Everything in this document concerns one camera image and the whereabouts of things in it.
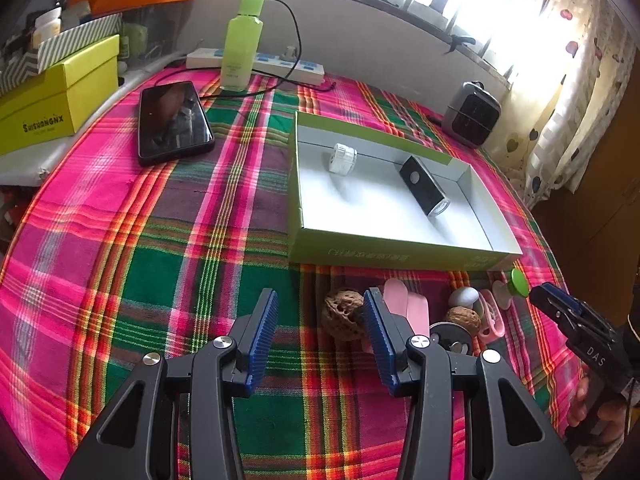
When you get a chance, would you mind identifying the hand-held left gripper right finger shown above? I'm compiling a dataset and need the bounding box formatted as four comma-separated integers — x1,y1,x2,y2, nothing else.
363,287,583,480

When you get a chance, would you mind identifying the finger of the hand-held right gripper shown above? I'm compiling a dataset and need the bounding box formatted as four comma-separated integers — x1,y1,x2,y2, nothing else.
530,282,618,348

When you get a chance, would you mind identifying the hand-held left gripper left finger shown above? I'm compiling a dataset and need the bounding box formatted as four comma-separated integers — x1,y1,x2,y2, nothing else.
60,288,279,480

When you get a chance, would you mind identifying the large brown walnut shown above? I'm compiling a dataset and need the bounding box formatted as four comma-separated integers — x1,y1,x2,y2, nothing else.
321,287,371,343

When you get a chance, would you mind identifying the green knob white stopper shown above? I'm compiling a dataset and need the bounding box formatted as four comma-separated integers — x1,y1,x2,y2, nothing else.
492,268,530,309

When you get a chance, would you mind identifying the pink holder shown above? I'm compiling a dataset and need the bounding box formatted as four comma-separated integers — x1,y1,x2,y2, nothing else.
406,292,431,339

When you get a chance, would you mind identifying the light pink oblong case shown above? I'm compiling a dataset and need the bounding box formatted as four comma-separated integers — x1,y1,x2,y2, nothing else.
382,279,409,318

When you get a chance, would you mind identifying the pink loop clip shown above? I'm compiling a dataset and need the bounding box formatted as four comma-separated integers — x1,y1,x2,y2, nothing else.
472,290,505,337

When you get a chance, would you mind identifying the black round magnetic disc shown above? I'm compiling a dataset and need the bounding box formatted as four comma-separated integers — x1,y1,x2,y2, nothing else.
429,322,473,356

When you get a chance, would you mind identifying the green cardboard box tray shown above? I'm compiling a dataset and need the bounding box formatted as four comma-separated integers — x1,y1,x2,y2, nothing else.
287,110,523,272

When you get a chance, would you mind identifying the person's right hand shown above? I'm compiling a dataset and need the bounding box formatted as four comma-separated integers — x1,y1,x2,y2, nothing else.
569,375,632,432

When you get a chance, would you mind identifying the small brown walnut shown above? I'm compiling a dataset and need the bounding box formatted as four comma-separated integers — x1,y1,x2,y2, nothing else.
445,306,482,336

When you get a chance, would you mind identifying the white egg-shaped pebble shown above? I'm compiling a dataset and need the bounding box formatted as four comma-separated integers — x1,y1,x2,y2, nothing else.
448,287,479,309

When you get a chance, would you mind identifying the pink green plaid tablecloth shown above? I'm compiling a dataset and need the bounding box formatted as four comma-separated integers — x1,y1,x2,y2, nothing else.
0,67,591,480

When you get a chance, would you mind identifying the black rectangular flashlight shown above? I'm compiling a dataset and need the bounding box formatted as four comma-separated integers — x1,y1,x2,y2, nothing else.
399,155,451,219

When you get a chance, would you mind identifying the small white ribbed gadget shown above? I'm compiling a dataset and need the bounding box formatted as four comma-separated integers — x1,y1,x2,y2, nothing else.
328,143,357,176

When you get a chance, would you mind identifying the white heart print curtain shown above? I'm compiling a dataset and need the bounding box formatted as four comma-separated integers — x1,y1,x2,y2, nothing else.
500,0,632,206

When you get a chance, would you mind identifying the small grey heater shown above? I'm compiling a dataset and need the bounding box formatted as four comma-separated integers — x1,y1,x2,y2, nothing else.
442,81,502,149

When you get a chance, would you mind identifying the black smartphone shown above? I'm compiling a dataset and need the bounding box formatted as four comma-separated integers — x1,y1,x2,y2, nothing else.
137,80,216,167

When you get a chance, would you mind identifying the black window latch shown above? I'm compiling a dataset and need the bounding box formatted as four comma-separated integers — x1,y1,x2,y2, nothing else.
445,34,476,55

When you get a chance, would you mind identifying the white power strip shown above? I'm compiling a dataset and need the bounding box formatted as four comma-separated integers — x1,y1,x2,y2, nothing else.
186,47,326,87

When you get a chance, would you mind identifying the light green plastic bottle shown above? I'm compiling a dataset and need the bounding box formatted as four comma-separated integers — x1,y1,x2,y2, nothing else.
220,0,266,92

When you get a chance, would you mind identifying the yellow-green shoebox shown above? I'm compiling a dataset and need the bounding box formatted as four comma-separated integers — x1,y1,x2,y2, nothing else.
0,35,121,157

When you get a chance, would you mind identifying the green striped gift box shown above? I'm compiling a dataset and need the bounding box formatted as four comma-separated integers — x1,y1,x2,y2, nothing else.
37,12,123,73

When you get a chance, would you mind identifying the grey chevron box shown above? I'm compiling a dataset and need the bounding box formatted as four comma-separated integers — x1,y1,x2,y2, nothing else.
0,50,42,96

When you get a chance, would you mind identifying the white cosmetic jar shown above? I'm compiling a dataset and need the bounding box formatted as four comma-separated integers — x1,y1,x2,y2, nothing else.
32,10,63,38

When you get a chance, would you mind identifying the black charging cable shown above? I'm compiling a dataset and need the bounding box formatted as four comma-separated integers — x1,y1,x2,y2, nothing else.
197,0,303,103

